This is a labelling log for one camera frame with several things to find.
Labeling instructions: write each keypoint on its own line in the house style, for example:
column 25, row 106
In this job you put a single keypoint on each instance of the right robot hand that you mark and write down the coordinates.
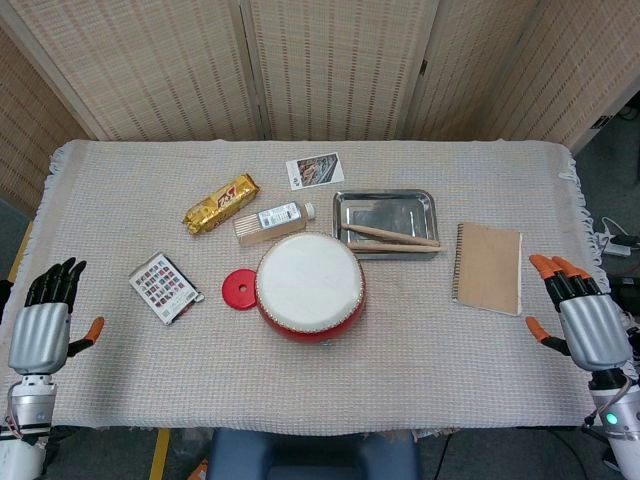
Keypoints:
column 595, row 330

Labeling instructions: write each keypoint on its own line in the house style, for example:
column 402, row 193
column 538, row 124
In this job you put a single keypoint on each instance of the blue padded seat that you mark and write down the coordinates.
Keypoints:
column 310, row 455

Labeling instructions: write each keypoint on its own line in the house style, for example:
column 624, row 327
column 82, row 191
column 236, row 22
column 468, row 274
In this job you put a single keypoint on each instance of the clear bottle with white cap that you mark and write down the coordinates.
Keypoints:
column 280, row 215

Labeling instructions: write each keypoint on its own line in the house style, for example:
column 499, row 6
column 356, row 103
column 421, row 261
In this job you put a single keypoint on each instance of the gold biscuit packet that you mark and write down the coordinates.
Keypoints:
column 220, row 202

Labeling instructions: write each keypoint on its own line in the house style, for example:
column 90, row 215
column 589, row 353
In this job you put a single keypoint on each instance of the red plastic disc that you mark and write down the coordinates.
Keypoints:
column 235, row 295

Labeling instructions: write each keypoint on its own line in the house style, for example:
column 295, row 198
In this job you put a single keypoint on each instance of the kraft spiral notebook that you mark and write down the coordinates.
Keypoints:
column 487, row 270

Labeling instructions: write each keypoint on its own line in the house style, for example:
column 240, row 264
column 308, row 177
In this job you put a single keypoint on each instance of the white power strip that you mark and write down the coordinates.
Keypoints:
column 620, row 248

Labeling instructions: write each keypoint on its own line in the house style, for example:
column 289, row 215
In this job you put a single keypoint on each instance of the wooden stick box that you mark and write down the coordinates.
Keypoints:
column 270, row 236

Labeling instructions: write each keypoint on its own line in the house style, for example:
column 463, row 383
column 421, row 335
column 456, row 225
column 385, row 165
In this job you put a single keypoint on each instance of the red drum with white head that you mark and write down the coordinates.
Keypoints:
column 310, row 280

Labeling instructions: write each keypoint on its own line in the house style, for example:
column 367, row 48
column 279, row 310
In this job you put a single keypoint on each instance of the photo postcard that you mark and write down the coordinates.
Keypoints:
column 315, row 171

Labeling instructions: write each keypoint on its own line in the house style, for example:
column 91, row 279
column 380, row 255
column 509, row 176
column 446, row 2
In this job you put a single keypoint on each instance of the stainless steel tray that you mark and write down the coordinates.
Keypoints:
column 385, row 210

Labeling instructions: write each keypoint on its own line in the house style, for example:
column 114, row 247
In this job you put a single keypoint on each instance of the black electronic box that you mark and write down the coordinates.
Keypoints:
column 627, row 287

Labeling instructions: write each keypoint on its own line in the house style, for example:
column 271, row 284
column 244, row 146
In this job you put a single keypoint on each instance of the stamp print card box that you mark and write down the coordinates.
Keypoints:
column 162, row 285

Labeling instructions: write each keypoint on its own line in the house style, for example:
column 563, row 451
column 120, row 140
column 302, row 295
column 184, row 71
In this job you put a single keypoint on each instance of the woven folding screen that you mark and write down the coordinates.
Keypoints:
column 325, row 65

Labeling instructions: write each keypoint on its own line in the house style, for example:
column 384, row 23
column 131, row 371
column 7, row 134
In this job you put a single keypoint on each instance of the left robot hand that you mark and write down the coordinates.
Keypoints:
column 40, row 335

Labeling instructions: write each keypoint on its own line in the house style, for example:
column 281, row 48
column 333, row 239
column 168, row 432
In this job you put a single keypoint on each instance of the beige woven tablecloth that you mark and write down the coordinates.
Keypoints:
column 100, row 200

